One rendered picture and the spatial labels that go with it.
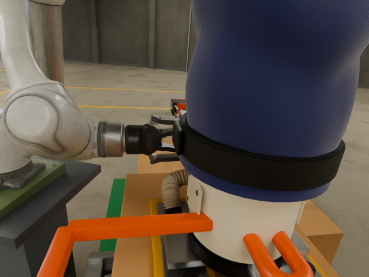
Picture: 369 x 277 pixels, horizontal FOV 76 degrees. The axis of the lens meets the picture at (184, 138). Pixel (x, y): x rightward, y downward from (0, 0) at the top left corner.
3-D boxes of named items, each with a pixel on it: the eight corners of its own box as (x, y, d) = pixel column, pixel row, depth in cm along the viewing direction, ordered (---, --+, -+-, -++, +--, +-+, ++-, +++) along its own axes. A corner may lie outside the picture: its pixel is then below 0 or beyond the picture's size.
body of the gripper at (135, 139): (125, 118, 62) (161, 119, 63) (126, 148, 65) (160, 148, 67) (123, 128, 55) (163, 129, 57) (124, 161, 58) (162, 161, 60)
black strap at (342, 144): (381, 188, 28) (395, 158, 26) (188, 198, 24) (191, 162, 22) (279, 125, 48) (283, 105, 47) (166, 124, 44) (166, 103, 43)
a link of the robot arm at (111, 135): (105, 148, 65) (127, 148, 66) (99, 164, 56) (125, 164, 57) (102, 116, 61) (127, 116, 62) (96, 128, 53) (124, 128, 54)
